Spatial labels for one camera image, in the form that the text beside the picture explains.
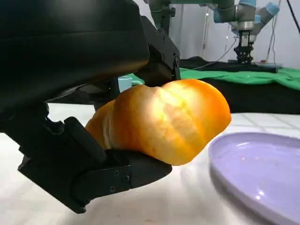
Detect lilac plate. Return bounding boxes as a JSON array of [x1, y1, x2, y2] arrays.
[[208, 132, 300, 225]]

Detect dark flat platform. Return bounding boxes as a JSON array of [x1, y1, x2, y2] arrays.
[[227, 59, 285, 73]]

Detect thin black cable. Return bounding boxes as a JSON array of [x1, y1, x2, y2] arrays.
[[286, 0, 300, 35]]

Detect black cloth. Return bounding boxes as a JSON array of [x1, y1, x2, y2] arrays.
[[179, 56, 300, 115]]

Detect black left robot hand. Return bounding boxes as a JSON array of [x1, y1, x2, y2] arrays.
[[0, 0, 181, 214]]

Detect green cloth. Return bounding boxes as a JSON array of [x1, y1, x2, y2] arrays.
[[127, 67, 300, 91]]

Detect pale green mug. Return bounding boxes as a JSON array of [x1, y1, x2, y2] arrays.
[[118, 75, 144, 93]]

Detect orange toy bread roll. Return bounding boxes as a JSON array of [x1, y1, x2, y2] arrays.
[[84, 79, 232, 166]]

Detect white background cable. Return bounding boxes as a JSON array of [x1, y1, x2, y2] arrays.
[[187, 35, 238, 71]]

